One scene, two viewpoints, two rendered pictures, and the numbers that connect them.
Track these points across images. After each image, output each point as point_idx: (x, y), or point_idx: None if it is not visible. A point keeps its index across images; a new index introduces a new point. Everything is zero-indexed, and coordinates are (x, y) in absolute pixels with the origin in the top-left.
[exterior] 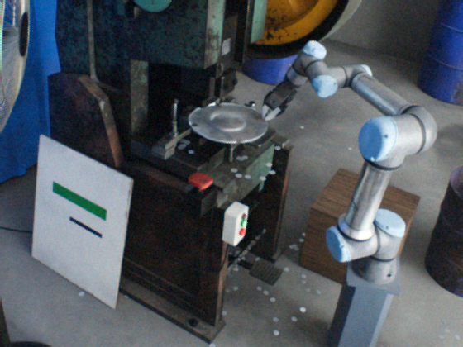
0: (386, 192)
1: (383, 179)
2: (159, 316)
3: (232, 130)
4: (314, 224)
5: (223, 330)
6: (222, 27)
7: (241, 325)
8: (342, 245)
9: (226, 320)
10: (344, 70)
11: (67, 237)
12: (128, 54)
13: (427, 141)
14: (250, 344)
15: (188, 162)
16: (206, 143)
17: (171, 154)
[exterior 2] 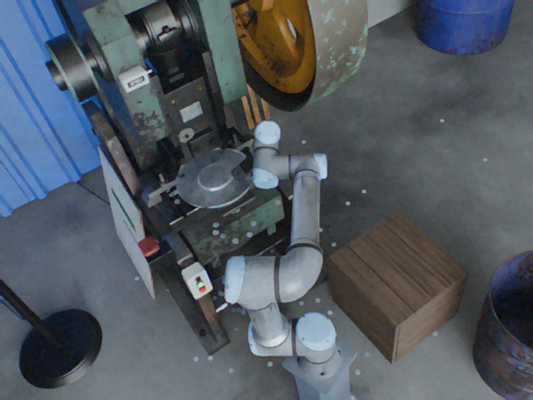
0: (429, 255)
1: (255, 312)
2: (183, 317)
3: (210, 190)
4: (334, 272)
5: (226, 347)
6: (166, 103)
7: (244, 347)
8: (251, 343)
9: (234, 337)
10: (289, 163)
11: (125, 232)
12: (112, 108)
13: (282, 297)
14: (241, 367)
15: (166, 214)
16: None
17: (157, 202)
